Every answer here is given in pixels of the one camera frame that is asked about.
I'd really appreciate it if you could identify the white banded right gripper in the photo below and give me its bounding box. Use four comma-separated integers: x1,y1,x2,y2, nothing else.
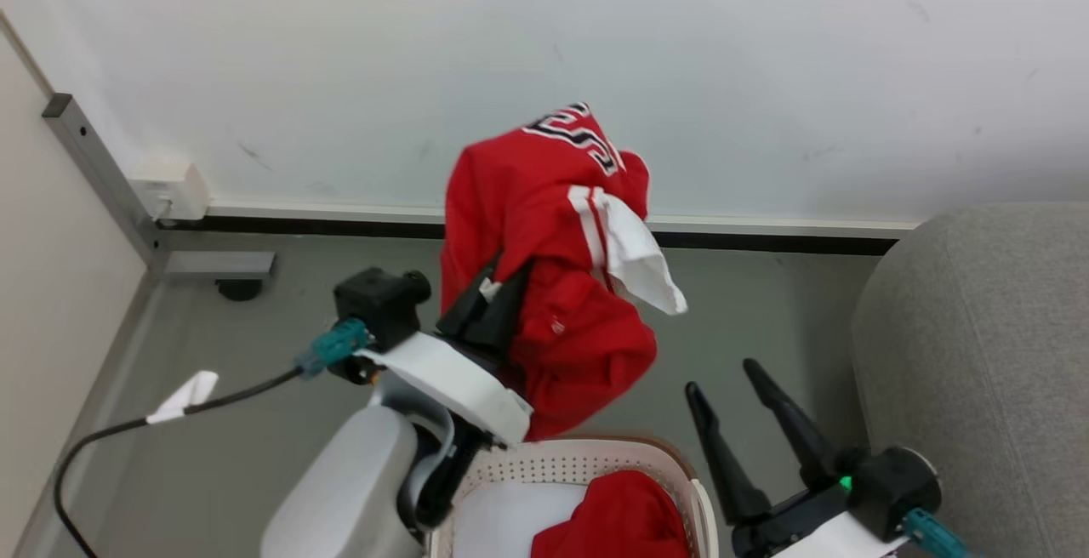
684,358,913,558

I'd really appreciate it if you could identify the grey metal frame foot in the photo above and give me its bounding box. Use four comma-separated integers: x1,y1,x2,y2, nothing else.
162,249,277,281

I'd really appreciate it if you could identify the red basketball jersey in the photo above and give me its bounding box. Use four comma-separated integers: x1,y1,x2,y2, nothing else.
439,102,688,441

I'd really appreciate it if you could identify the teal left cable connector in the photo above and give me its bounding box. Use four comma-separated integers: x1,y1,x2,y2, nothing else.
294,318,373,377

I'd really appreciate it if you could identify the black cable with white tag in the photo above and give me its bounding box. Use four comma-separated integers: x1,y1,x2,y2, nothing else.
54,369,305,558

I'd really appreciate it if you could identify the black caster wheel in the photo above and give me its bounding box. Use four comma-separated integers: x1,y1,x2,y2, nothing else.
214,278,265,303

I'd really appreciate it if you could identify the grey fabric sofa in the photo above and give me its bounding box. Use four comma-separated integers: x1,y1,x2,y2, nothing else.
851,203,1089,558

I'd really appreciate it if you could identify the teal cable connector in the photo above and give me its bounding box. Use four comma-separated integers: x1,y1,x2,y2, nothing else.
294,318,373,377
902,507,972,558

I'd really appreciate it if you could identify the red garment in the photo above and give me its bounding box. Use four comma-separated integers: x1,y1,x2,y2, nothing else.
531,469,692,558

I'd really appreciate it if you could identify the white perforated laundry basket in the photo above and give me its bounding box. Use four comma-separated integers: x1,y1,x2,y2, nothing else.
424,434,721,558

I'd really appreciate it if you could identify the teal right cable connector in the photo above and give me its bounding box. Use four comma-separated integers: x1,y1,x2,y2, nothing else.
902,507,972,558

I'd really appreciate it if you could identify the grey metal frame post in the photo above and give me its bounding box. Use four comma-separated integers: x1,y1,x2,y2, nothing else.
42,92,168,275

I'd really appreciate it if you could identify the black white baseboard strip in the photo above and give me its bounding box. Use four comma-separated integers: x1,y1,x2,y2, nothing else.
157,199,921,256

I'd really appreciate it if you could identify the white cloth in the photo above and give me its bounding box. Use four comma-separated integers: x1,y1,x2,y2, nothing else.
451,481,596,558

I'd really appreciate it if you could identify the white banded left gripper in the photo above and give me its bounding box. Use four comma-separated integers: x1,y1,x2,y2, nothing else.
354,253,534,448

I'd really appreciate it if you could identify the white wall socket box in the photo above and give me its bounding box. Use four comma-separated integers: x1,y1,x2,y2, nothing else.
127,156,211,224

